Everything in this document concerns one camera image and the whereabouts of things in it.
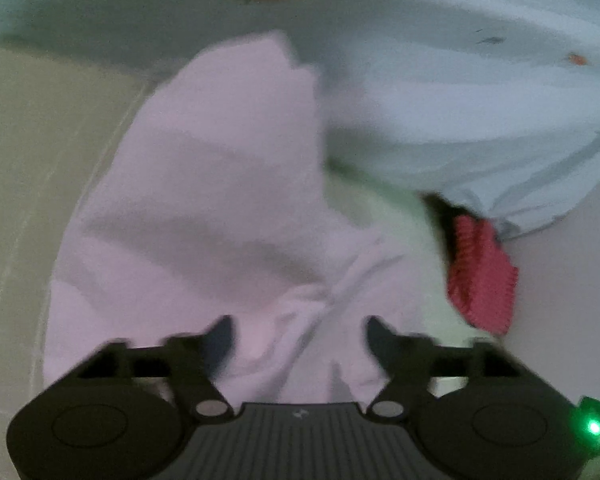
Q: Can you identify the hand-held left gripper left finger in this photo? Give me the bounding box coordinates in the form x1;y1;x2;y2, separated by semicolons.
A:
72;314;237;420

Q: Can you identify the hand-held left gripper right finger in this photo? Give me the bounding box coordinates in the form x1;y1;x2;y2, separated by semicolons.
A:
362;315;528;419

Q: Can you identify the white garment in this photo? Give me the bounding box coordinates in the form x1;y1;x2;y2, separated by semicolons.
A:
42;30;433;407

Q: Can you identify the red cloth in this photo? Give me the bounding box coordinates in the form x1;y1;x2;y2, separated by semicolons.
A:
445;214;521;337

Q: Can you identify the light blue carrot-print sheet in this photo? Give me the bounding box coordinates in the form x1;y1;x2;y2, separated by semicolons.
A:
0;0;600;242

